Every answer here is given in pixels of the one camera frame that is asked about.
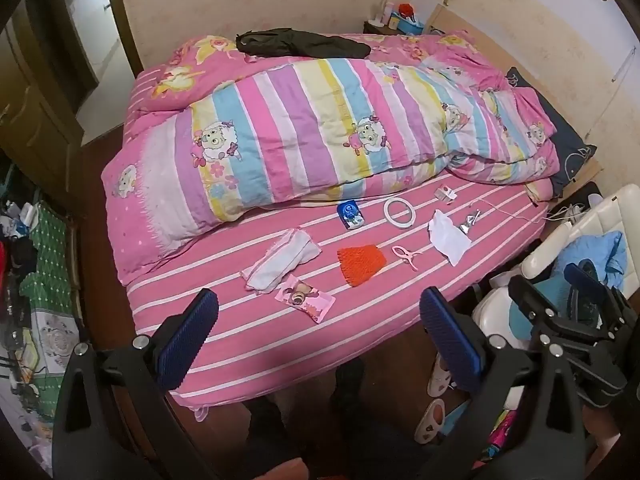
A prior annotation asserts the white paper tissue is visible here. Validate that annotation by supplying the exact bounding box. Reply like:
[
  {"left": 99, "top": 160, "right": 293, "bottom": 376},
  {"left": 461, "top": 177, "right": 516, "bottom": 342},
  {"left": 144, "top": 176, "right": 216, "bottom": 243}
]
[{"left": 427, "top": 209, "right": 472, "bottom": 266}]

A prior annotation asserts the small pink white carton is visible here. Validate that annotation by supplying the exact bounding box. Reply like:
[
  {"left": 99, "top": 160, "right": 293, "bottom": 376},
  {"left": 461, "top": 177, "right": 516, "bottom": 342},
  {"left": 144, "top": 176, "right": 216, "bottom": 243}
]
[{"left": 434, "top": 185, "right": 458, "bottom": 205}]

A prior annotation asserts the white tape ring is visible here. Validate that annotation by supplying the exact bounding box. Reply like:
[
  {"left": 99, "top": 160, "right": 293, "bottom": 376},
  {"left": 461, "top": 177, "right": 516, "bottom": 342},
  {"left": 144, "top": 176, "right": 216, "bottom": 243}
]
[{"left": 383, "top": 195, "right": 418, "bottom": 229}]

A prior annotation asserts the orange foam fruit net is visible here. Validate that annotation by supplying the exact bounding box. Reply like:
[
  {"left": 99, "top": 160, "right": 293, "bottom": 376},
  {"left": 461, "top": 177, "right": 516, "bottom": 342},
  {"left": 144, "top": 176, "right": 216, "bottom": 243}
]
[{"left": 337, "top": 245, "right": 386, "bottom": 287}]

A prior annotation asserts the blue candy wrapper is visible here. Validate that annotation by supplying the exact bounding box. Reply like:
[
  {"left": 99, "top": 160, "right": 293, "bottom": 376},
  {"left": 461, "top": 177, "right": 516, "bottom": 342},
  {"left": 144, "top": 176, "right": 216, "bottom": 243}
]
[{"left": 336, "top": 200, "right": 366, "bottom": 230}]

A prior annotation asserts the pink snack wrapper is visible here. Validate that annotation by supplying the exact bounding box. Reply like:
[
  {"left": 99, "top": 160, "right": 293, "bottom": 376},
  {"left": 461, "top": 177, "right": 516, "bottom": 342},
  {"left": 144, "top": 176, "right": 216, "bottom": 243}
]
[{"left": 276, "top": 275, "right": 335, "bottom": 324}]

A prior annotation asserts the white pink-edged gauze cloth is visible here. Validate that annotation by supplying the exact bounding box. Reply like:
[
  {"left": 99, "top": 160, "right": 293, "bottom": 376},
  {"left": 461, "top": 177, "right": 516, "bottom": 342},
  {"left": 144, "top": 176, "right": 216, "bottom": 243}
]
[{"left": 241, "top": 229, "right": 321, "bottom": 295}]

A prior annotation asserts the blue jacket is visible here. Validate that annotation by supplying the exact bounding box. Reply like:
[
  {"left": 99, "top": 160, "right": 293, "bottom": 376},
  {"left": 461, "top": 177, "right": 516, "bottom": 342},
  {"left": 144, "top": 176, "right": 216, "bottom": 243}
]
[{"left": 534, "top": 231, "right": 628, "bottom": 328}]

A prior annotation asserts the white leather office chair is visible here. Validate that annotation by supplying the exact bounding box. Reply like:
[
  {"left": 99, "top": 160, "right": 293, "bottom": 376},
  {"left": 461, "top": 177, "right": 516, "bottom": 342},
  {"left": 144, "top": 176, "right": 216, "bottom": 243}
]
[{"left": 472, "top": 184, "right": 639, "bottom": 349}]

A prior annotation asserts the white pink slipper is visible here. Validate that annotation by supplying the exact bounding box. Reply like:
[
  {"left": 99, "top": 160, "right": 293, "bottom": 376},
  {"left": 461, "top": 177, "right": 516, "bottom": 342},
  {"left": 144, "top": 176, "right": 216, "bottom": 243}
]
[{"left": 426, "top": 353, "right": 451, "bottom": 399}]

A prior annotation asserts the green dotted cloth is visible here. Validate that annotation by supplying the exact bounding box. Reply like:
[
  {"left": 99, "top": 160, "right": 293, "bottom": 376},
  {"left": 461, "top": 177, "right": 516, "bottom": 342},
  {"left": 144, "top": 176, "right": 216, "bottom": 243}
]
[{"left": 20, "top": 204, "right": 79, "bottom": 420}]

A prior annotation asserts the dark navy pillow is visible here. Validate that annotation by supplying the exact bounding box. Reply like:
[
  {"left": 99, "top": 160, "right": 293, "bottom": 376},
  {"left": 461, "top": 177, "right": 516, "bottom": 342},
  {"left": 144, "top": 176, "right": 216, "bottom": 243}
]
[{"left": 504, "top": 65, "right": 598, "bottom": 201}]

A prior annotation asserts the pink striped bed mattress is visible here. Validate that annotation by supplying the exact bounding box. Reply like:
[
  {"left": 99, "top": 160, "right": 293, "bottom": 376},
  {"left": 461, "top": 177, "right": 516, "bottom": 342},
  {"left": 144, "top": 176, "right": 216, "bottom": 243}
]
[{"left": 127, "top": 174, "right": 547, "bottom": 411}]

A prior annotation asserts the colourful striped cartoon quilt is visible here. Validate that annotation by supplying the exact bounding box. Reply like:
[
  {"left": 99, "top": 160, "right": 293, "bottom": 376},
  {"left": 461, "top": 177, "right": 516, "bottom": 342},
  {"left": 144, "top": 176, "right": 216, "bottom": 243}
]
[{"left": 102, "top": 30, "right": 560, "bottom": 284}]

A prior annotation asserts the red plush toy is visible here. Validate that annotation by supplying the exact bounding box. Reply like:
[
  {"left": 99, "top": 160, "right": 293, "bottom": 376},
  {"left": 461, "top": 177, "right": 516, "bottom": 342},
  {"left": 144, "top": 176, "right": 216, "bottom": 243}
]
[{"left": 397, "top": 2, "right": 416, "bottom": 21}]

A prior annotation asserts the dark green garment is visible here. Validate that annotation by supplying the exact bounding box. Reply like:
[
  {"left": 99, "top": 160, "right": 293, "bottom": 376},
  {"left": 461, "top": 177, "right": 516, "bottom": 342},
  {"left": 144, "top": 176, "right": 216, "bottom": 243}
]
[{"left": 235, "top": 28, "right": 371, "bottom": 58}]

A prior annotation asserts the white charging cable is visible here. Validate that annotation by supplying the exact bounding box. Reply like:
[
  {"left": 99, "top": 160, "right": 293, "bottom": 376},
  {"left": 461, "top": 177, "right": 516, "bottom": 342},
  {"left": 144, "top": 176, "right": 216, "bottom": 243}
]
[{"left": 470, "top": 198, "right": 586, "bottom": 224}]

